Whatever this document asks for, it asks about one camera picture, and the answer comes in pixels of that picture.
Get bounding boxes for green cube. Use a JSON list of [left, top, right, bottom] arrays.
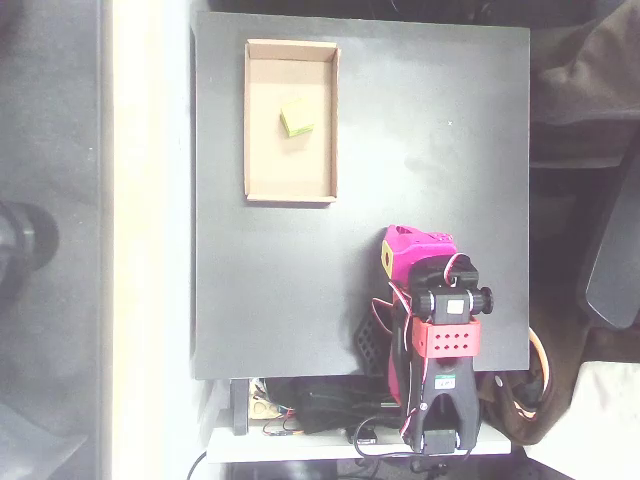
[[279, 98, 316, 138]]

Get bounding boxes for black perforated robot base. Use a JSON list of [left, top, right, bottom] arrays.
[[352, 305, 396, 377]]

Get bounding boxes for shallow cardboard box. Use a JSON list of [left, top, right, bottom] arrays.
[[243, 38, 341, 204]]

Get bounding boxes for brown garment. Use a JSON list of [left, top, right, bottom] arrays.
[[529, 0, 640, 126]]

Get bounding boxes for black office chair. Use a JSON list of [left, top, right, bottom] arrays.
[[574, 144, 640, 331]]

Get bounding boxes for orange cable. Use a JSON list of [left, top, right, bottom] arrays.
[[517, 327, 552, 422]]

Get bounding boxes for brown bag with rivet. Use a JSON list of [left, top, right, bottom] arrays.
[[474, 292, 601, 447]]

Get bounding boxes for wooden electronics board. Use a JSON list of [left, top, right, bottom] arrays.
[[248, 379, 297, 422]]

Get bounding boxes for small black connector box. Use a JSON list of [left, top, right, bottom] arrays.
[[346, 424, 380, 446]]

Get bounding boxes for white cloth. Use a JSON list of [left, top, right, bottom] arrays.
[[523, 359, 640, 480]]

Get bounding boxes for black looped cable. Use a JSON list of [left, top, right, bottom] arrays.
[[351, 417, 484, 460]]

